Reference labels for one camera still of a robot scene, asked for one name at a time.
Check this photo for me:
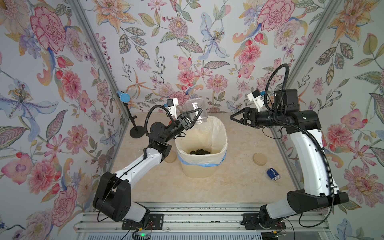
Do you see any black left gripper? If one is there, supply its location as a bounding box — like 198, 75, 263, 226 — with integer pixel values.
161, 111, 200, 145

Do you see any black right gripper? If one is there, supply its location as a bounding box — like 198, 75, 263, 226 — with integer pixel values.
232, 111, 285, 131

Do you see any beige lid tea jar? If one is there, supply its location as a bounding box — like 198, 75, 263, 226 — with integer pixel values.
185, 98, 208, 124

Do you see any cream trash bin with liner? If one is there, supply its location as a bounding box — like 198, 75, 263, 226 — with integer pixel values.
176, 116, 229, 178

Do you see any beige jar lid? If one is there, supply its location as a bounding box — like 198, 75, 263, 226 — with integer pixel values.
165, 151, 177, 164
253, 153, 268, 166

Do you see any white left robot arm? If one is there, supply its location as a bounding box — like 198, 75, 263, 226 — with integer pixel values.
93, 105, 203, 229

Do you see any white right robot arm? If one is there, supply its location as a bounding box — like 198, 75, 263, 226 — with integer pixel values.
230, 64, 349, 229

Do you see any black round-base stand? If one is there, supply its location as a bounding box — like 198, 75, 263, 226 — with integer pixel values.
117, 91, 145, 139

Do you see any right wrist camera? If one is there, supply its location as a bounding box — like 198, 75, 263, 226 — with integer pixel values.
247, 90, 265, 112

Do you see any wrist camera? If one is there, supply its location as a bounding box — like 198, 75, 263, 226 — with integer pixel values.
247, 90, 265, 112
164, 98, 179, 119

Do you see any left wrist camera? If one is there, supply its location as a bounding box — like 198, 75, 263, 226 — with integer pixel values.
164, 98, 179, 119

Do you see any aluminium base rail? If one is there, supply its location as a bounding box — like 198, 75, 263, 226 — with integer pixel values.
73, 193, 301, 240

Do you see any aluminium corner post right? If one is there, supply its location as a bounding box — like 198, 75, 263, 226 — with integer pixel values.
266, 0, 343, 119

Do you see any aluminium corner post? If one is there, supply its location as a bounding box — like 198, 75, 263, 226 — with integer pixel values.
266, 0, 343, 119
67, 0, 131, 121

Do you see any aluminium corner post left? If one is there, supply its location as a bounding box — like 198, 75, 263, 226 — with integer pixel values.
67, 0, 131, 121

